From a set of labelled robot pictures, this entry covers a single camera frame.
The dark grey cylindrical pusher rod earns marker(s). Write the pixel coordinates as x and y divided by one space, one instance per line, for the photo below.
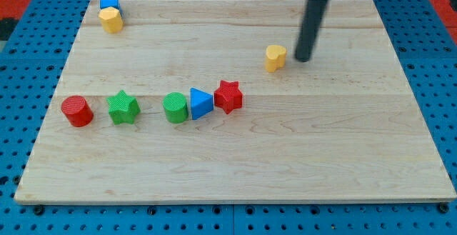
312 18

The yellow heart block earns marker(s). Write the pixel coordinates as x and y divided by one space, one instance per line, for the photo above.
275 57

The yellow hexagon block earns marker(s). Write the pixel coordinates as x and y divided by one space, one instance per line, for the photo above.
111 20

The light wooden board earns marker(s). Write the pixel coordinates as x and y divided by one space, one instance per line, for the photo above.
343 128

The red star block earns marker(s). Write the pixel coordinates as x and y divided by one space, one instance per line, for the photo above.
228 96

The blue triangle block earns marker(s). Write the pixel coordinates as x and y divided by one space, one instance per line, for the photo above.
202 103

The green cylinder block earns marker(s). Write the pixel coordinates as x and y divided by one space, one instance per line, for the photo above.
175 107

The blue cube block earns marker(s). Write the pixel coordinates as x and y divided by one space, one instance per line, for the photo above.
109 3

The green star block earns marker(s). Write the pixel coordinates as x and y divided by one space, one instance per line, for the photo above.
123 108

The red cylinder block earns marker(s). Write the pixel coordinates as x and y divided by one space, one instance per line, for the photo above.
77 111

